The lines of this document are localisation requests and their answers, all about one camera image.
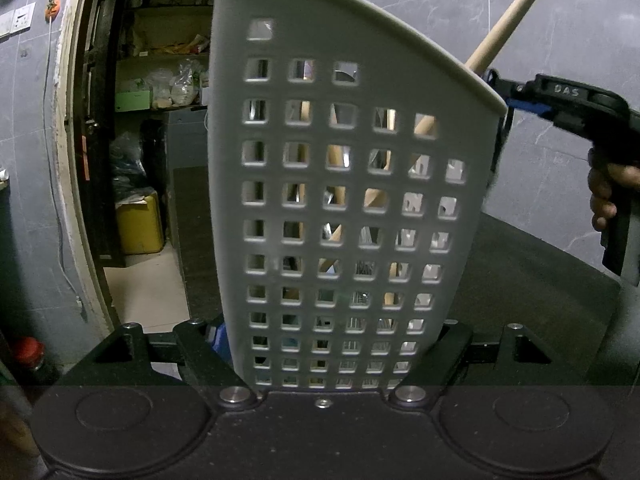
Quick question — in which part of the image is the white wall switch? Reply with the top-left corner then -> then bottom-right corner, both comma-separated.
0,2 -> 36,39

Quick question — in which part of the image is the orange wall plug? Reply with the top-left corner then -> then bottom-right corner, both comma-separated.
44,0 -> 61,24

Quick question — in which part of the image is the green box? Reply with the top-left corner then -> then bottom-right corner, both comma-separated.
115,90 -> 151,113

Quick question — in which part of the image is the right hand of person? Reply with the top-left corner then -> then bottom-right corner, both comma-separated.
588,164 -> 640,232

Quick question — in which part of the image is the white perforated utensil basket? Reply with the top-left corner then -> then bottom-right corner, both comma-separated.
208,0 -> 506,390

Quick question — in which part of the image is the door frame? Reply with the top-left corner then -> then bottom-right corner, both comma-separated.
53,0 -> 117,337

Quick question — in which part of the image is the silver fork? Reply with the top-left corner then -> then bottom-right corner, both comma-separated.
347,259 -> 381,351

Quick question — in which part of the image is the red capped bottle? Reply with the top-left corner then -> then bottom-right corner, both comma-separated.
16,337 -> 46,370

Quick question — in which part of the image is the yellow container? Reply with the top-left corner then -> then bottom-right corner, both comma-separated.
115,188 -> 165,256

